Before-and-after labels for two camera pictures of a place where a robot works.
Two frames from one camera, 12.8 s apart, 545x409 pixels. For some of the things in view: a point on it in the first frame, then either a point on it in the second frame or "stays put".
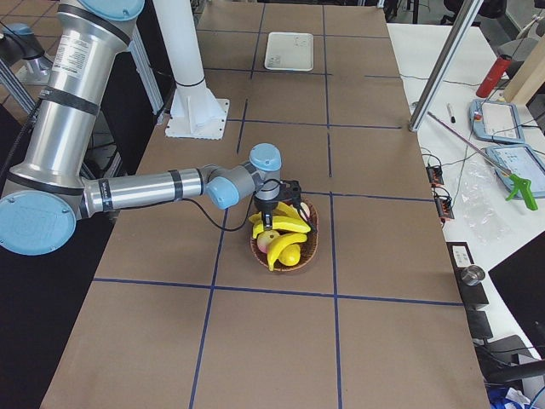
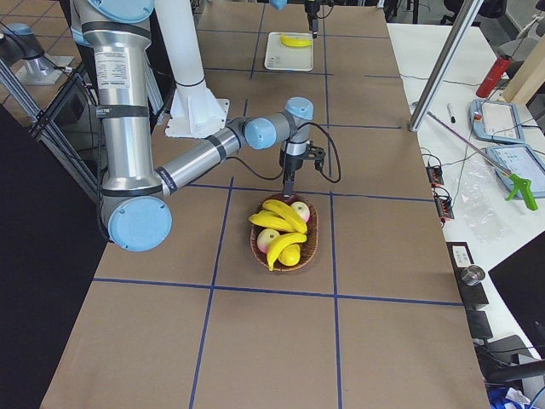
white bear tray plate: (286, 51) stays put
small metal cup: (473, 274) stays put
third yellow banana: (278, 243) stays put
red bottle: (494, 76) stays put
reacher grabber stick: (518, 182) stays put
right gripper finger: (267, 221) to (288, 185)
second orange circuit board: (444, 205) stays put
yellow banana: (287, 214) to (294, 42)
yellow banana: (256, 221) to (286, 212)
